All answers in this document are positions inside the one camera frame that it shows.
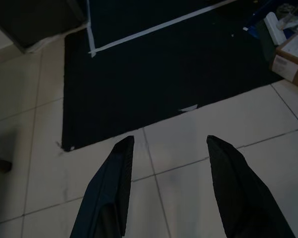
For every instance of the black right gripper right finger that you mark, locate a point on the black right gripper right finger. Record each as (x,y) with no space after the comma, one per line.
(243,193)

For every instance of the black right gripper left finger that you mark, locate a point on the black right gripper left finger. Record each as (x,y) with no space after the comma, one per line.
(106,188)

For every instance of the torn white tape piece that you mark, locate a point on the torn white tape piece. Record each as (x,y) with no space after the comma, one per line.
(190,108)

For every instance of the black floor mat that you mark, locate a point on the black floor mat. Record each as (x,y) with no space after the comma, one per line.
(151,84)

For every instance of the brown cardboard box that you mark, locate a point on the brown cardboard box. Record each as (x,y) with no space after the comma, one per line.
(291,59)

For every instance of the white tape strip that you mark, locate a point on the white tape strip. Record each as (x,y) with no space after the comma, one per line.
(161,26)
(90,32)

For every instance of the white plastic container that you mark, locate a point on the white plastic container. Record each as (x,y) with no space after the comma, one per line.
(274,28)

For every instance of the crumpled pale cloth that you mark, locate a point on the crumpled pale cloth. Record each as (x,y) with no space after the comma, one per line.
(294,21)

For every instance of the dark cabinet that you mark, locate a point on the dark cabinet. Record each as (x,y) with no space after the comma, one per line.
(34,17)

